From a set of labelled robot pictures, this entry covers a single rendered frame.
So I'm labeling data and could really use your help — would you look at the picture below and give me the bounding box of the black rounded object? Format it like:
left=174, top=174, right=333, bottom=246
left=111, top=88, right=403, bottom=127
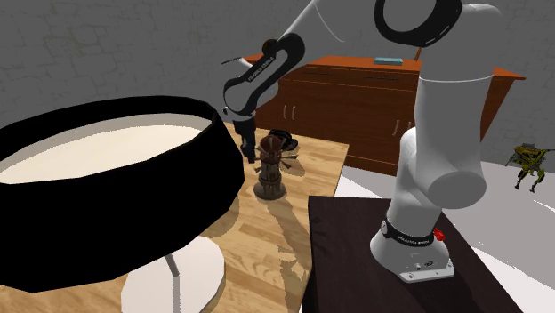
left=268, top=128, right=300, bottom=151

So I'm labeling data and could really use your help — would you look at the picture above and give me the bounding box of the brown wooden spoked stand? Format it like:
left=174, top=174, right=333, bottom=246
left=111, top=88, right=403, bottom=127
left=253, top=133, right=301, bottom=201

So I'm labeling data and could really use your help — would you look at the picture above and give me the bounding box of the orange-brown wooden sideboard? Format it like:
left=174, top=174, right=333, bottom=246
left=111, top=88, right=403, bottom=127
left=244, top=53, right=527, bottom=177

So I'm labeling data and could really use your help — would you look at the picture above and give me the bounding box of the dark brown robot stand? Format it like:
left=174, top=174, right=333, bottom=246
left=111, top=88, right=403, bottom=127
left=301, top=195, right=524, bottom=313

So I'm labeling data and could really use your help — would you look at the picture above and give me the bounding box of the black shade table lamp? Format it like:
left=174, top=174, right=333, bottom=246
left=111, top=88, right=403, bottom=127
left=0, top=95, right=246, bottom=313

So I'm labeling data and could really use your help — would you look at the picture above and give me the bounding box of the yellow robot figure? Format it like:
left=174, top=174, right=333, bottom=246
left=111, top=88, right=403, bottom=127
left=504, top=142, right=555, bottom=195

